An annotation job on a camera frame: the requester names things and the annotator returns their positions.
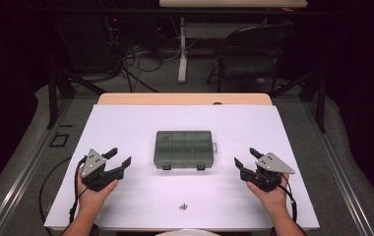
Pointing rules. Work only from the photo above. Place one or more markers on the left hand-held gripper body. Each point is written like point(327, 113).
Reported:
point(93, 164)

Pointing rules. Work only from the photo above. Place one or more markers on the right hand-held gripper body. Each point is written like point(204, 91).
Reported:
point(272, 164)

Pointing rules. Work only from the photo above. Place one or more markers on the grey translucent compartment box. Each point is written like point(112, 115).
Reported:
point(183, 149)

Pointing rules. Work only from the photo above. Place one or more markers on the small metal screw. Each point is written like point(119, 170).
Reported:
point(183, 206)

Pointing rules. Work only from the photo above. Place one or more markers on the person's left hand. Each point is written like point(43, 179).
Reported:
point(91, 200)

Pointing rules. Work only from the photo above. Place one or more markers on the person's right hand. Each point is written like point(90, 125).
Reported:
point(273, 200)

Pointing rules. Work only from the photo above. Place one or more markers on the short black tape strip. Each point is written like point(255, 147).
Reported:
point(66, 125)

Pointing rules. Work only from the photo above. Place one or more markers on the white table cover sheet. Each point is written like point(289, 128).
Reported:
point(181, 190)

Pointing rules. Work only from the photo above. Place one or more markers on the black metal stand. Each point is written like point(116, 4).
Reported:
point(53, 98)
point(321, 98)

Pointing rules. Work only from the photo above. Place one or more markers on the person's white clothing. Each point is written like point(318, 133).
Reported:
point(186, 233)

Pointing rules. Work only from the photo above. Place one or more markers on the black folding chair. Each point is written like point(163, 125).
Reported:
point(250, 64)

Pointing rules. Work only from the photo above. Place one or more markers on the dark computer tower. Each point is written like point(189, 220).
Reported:
point(83, 42)

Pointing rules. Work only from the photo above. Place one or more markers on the white desk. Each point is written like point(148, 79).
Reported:
point(182, 49)

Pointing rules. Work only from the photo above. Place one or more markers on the aluminium floor rail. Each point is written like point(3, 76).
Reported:
point(27, 170)
point(339, 177)

